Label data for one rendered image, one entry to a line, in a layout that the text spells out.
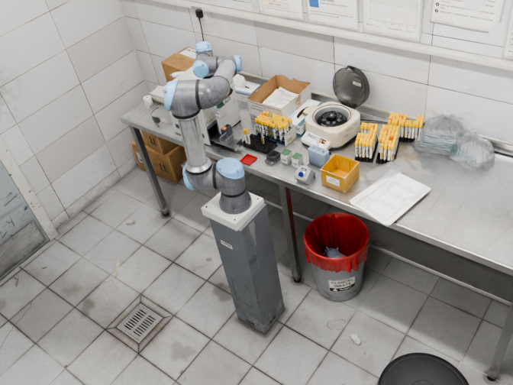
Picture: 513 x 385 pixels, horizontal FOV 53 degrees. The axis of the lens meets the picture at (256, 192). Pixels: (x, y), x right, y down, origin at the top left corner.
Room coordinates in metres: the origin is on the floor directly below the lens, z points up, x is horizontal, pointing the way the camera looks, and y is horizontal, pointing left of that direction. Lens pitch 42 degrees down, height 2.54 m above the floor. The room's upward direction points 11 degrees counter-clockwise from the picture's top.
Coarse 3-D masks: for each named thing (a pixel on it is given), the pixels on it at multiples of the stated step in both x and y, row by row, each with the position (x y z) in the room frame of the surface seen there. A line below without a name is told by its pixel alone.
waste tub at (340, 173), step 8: (328, 160) 1.84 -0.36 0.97; (336, 160) 1.88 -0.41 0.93; (344, 160) 1.85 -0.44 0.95; (352, 160) 1.82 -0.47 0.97; (328, 168) 1.84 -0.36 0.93; (336, 168) 1.88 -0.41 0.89; (344, 168) 1.85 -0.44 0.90; (352, 168) 1.82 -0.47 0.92; (328, 176) 1.76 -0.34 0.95; (336, 176) 1.73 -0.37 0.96; (344, 176) 1.81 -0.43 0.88; (352, 176) 1.75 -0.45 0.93; (328, 184) 1.76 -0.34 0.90; (336, 184) 1.73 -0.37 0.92; (344, 184) 1.70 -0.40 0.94; (352, 184) 1.75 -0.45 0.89; (344, 192) 1.70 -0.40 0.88
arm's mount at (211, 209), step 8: (216, 200) 1.78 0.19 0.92; (256, 200) 1.74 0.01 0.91; (208, 208) 1.73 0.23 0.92; (216, 208) 1.73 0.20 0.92; (256, 208) 1.71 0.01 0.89; (208, 216) 1.72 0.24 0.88; (216, 216) 1.68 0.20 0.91; (224, 216) 1.66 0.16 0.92; (232, 216) 1.65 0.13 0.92; (240, 216) 1.64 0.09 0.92; (248, 216) 1.66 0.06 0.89; (224, 224) 1.65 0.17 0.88; (232, 224) 1.61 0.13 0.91; (240, 224) 1.62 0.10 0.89
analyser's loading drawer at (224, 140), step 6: (216, 132) 2.33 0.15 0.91; (210, 138) 2.28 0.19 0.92; (216, 138) 2.27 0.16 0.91; (222, 138) 2.24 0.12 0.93; (228, 138) 2.21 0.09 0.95; (240, 138) 2.20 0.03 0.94; (222, 144) 2.21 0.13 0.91; (228, 144) 2.20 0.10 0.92; (234, 144) 2.16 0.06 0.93; (240, 144) 2.19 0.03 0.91; (234, 150) 2.16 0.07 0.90
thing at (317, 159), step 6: (312, 144) 1.98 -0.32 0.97; (312, 150) 1.94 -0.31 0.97; (318, 150) 1.93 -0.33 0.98; (324, 150) 1.92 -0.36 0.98; (312, 156) 1.94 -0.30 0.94; (318, 156) 1.91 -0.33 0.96; (324, 156) 1.89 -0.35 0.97; (312, 162) 1.94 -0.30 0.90; (318, 162) 1.91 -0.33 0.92; (324, 162) 1.89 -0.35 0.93; (318, 168) 1.90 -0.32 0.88
